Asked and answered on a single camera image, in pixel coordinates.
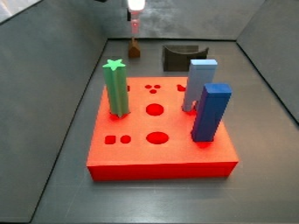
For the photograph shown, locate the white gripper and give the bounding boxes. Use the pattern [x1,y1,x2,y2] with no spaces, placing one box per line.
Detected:
[125,0,145,36]

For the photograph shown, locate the brown three-prong peg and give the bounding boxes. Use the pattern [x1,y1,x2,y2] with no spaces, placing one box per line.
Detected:
[128,38,140,58]

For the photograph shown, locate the black curved fixture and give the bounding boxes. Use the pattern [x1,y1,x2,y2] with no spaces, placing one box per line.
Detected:
[162,45,209,72]

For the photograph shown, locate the red peg board block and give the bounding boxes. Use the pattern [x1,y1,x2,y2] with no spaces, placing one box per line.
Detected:
[86,77,238,181]

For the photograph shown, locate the green star-shaped peg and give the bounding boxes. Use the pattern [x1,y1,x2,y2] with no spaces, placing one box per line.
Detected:
[102,59,129,117]

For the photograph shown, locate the light blue rectangular peg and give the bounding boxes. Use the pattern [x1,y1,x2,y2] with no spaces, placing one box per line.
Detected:
[181,59,217,112]

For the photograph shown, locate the dark blue rectangular peg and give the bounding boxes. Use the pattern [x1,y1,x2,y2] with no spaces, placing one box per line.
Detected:
[190,83,232,142]

